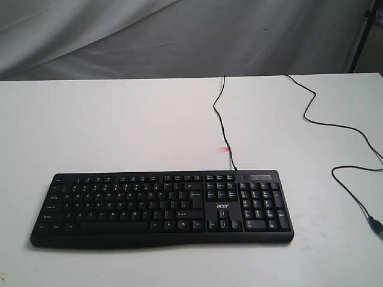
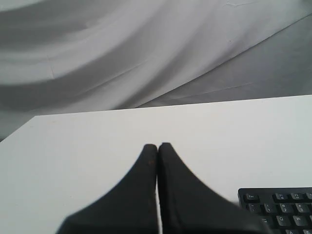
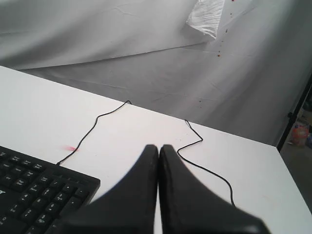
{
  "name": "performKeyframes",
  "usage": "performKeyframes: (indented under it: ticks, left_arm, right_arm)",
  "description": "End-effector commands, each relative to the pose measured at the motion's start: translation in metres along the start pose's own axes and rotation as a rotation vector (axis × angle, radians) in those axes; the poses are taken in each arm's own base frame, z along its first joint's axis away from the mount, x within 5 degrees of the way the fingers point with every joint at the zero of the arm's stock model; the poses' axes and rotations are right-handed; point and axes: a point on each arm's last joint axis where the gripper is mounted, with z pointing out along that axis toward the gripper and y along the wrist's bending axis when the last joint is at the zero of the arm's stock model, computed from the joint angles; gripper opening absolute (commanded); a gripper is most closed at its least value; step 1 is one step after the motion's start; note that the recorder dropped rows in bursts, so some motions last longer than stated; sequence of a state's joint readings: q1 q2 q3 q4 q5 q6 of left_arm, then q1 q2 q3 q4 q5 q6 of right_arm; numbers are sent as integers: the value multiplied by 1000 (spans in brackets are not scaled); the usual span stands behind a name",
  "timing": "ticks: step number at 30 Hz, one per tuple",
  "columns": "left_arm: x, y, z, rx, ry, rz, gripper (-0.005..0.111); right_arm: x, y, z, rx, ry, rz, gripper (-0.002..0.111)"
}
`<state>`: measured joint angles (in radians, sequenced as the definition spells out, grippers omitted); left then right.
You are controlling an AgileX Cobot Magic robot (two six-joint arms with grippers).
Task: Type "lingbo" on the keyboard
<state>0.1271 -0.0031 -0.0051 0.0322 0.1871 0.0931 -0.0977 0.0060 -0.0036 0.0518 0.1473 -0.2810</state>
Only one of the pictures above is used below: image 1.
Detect black acer keyboard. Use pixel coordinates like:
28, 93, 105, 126
30, 170, 294, 249

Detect black keyboard cable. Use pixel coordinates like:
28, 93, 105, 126
212, 74, 239, 172

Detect grey backdrop cloth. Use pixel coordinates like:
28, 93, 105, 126
1, 1, 374, 80

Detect black tripod stand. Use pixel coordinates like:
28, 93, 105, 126
348, 0, 379, 73

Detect black USB cable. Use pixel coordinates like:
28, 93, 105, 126
286, 74, 383, 245

